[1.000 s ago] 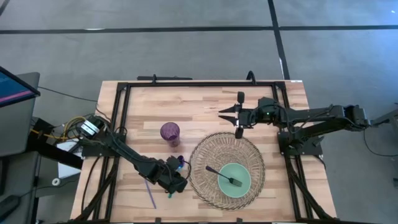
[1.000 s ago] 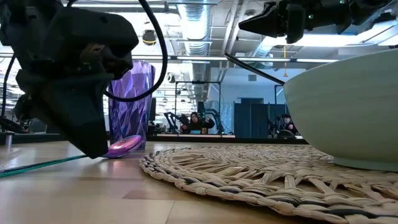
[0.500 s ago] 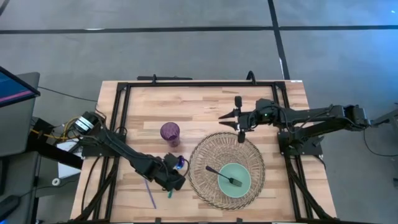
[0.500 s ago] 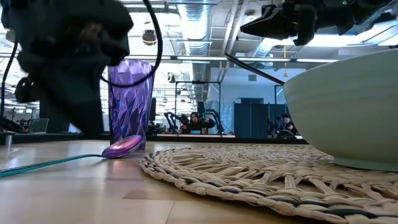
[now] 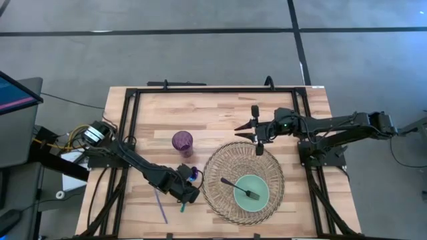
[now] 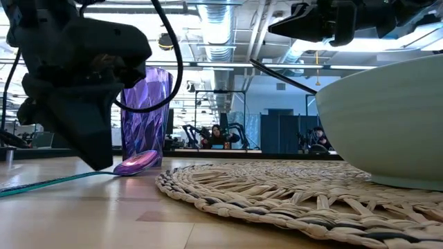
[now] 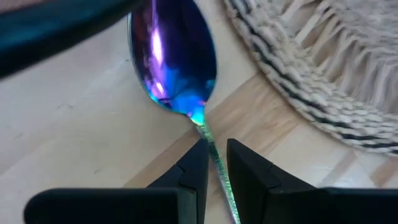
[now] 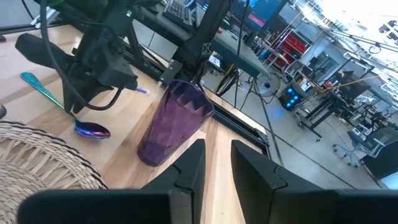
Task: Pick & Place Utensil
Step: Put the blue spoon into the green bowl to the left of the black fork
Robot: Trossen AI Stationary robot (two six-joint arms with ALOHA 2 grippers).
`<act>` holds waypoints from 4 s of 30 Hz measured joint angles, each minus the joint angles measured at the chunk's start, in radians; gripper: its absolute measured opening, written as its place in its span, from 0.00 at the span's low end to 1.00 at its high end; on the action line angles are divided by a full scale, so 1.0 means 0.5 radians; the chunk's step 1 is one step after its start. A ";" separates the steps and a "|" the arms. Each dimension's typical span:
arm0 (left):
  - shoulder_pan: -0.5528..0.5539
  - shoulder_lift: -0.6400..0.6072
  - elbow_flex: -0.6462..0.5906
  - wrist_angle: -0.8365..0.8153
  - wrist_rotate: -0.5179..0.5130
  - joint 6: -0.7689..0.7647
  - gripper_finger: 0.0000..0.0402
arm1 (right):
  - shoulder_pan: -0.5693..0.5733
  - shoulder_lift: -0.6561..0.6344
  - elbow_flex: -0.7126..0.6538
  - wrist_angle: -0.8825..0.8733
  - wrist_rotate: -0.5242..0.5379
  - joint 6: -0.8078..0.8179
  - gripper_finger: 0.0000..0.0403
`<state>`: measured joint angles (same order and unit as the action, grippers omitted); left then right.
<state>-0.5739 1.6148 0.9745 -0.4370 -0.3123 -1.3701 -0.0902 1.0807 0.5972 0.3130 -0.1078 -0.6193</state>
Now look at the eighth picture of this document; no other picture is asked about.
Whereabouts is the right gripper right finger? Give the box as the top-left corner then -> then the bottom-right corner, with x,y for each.
231,139 -> 324,224

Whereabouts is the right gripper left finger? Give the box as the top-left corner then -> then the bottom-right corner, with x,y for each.
141,138 -> 207,224

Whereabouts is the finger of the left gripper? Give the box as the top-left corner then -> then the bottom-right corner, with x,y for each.
73,82 -> 114,115
63,74 -> 76,114

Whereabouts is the iridescent metal spoon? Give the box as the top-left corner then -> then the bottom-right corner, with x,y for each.
20,71 -> 111,140

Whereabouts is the purple faceted plastic cup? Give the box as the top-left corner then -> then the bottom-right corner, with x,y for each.
136,79 -> 215,167

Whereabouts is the round woven placemat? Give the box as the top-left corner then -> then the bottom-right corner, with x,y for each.
0,119 -> 109,224

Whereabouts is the computer tower with blue lights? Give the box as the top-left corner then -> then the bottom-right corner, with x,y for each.
277,83 -> 305,112

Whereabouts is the round floor fan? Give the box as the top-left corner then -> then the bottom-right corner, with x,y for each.
253,72 -> 282,98

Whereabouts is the black keyboard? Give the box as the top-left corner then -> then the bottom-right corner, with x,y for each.
162,0 -> 194,32

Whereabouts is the grey office chair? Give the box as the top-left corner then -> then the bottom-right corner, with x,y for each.
331,127 -> 386,169

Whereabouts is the black standing desk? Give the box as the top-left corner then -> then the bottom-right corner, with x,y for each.
294,90 -> 377,142

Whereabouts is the grey desk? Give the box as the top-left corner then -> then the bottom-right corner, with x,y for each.
133,6 -> 271,78

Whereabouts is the dark monitor on standing desk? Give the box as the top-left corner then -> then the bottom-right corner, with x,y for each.
334,70 -> 373,100

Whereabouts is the red storage rack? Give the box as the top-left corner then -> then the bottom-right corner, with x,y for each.
266,27 -> 313,71

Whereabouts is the monitor with blue screen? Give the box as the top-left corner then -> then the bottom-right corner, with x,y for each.
229,0 -> 289,35

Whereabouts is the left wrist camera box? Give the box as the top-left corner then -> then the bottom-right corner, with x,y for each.
93,57 -> 139,91

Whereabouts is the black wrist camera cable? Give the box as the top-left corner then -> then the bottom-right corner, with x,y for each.
39,0 -> 125,111

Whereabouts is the black metal table frame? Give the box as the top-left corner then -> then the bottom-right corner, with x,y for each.
0,0 -> 285,167

